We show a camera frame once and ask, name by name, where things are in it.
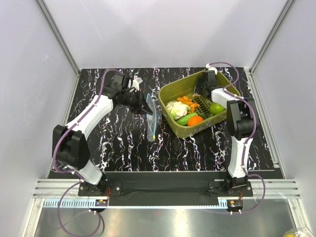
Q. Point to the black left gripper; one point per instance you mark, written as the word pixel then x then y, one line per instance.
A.
pixel 141 106

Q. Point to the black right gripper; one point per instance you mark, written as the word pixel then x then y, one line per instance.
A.
pixel 199 82

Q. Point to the clear zip top bag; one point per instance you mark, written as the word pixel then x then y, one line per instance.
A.
pixel 152 120

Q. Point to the olive green plastic bin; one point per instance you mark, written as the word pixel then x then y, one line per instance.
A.
pixel 186 87

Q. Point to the green toy apple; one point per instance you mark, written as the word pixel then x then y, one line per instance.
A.
pixel 216 108

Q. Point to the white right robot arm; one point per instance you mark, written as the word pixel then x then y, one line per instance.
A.
pixel 241 124

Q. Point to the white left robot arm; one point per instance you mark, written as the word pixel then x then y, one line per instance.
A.
pixel 70 150

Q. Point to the orange toy carrot pieces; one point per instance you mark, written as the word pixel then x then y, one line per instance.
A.
pixel 188 101

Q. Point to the white toy cauliflower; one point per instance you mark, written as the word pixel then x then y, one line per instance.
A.
pixel 177 109

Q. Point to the orange toy fruit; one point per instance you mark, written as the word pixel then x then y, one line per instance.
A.
pixel 194 120

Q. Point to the green toy cucumber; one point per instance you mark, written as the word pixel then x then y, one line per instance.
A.
pixel 184 120

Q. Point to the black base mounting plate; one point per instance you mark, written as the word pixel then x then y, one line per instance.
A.
pixel 164 189

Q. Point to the aluminium frame rail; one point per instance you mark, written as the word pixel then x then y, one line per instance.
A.
pixel 66 194

